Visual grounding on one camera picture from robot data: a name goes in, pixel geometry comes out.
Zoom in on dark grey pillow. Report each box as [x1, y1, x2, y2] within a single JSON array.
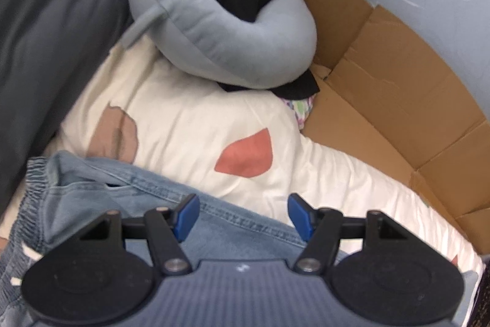
[[0, 0, 133, 216]]

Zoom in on cream bear-print bed sheet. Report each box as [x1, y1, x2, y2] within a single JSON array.
[[0, 40, 485, 312]]

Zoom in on floral printed cloth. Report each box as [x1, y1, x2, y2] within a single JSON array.
[[283, 95, 317, 131]]

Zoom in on flattened brown cardboard box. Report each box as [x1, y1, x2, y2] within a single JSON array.
[[245, 0, 490, 259]]

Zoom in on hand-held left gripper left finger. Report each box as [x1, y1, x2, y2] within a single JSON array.
[[78, 193, 200, 276]]

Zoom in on grey neck pillow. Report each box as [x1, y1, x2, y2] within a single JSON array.
[[122, 0, 318, 89]]

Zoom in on blue denim jeans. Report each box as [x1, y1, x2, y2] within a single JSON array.
[[0, 151, 350, 327]]

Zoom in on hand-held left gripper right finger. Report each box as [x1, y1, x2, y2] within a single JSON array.
[[287, 193, 412, 276]]

